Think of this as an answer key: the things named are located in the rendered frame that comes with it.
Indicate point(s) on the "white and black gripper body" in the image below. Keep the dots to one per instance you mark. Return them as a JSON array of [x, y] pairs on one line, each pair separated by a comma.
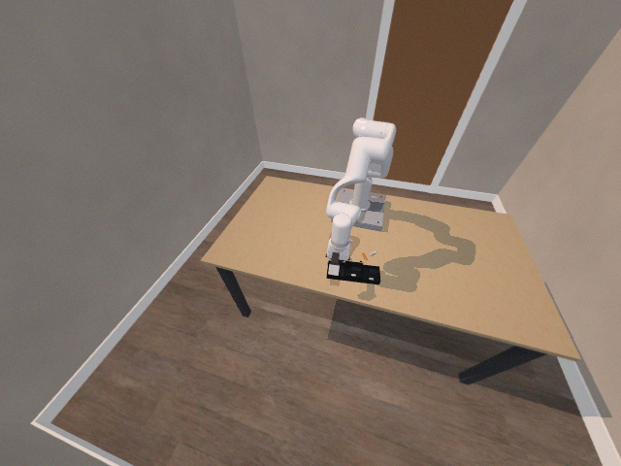
[[344, 252]]

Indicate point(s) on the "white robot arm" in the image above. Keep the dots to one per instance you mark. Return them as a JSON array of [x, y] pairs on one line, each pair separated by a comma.
[[372, 146]]

